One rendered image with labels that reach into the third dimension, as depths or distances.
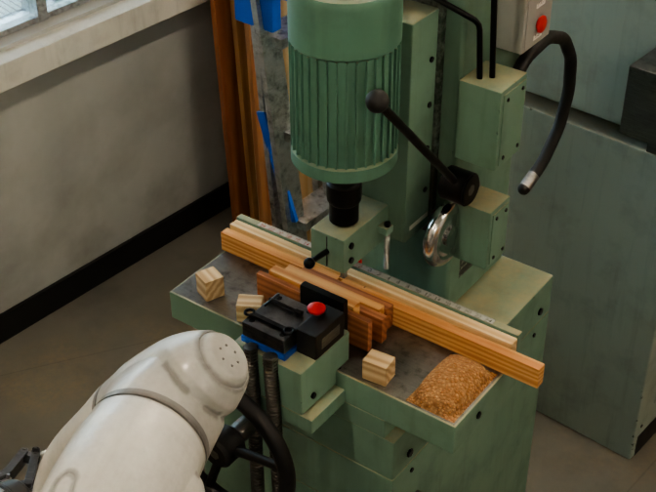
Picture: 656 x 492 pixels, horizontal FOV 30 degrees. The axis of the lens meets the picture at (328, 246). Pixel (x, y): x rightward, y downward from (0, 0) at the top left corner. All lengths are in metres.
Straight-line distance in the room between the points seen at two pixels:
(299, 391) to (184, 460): 0.75
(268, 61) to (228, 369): 1.68
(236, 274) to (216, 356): 0.98
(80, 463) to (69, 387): 2.21
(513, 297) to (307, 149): 0.63
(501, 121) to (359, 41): 0.33
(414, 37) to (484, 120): 0.20
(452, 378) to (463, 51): 0.53
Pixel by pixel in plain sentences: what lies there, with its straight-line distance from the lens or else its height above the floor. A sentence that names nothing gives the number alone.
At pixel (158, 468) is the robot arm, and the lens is 1.21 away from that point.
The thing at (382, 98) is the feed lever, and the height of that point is 1.41.
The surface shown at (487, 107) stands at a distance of 2.03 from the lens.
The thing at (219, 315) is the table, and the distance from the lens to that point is 2.16.
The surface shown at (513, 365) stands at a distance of 2.02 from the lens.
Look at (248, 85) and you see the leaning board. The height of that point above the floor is 0.55.
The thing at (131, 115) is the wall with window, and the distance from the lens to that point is 3.60.
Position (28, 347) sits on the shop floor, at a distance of 3.58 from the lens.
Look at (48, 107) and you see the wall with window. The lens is 3.39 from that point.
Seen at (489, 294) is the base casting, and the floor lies 0.80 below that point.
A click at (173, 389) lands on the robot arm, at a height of 1.40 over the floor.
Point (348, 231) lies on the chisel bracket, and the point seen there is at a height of 1.07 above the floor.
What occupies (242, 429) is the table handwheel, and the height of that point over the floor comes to 0.82.
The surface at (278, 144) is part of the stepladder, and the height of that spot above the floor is 0.72.
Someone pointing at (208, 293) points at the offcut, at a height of 0.92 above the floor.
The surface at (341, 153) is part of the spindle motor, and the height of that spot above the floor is 1.25.
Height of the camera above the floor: 2.25
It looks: 36 degrees down
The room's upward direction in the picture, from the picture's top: straight up
